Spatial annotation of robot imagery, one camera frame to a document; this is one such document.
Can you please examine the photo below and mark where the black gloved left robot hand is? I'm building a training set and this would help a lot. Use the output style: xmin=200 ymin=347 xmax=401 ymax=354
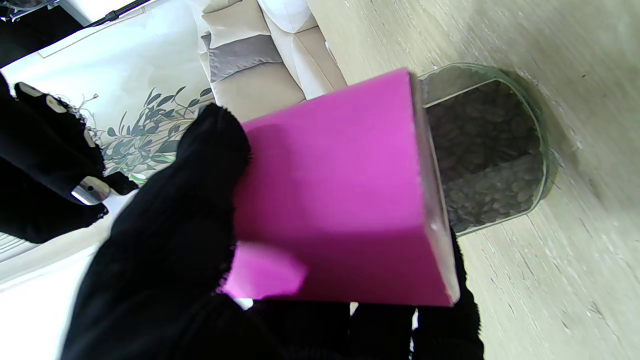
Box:
xmin=60 ymin=103 xmax=485 ymax=360

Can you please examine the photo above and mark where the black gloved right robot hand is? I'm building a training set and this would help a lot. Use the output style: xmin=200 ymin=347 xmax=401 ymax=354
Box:
xmin=0 ymin=72 xmax=140 ymax=244

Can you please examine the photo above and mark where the pink coffee jar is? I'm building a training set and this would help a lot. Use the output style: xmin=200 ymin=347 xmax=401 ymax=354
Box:
xmin=217 ymin=69 xmax=460 ymax=307

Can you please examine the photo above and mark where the glass jar of coffee beans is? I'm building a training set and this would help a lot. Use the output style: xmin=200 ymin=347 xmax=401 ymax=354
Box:
xmin=419 ymin=62 xmax=553 ymax=236

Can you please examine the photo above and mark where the tall green leafy plant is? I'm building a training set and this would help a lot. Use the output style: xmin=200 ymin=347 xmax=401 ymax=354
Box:
xmin=80 ymin=86 xmax=216 ymax=183

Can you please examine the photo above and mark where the black light stand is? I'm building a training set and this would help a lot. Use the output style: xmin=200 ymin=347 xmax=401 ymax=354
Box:
xmin=87 ymin=0 xmax=153 ymax=28

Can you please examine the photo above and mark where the grey sofa cushion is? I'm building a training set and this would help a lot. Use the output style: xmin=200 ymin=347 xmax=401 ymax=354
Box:
xmin=202 ymin=32 xmax=283 ymax=83

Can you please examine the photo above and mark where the beige sofa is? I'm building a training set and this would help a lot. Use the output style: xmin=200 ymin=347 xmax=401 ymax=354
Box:
xmin=200 ymin=0 xmax=348 ymax=121

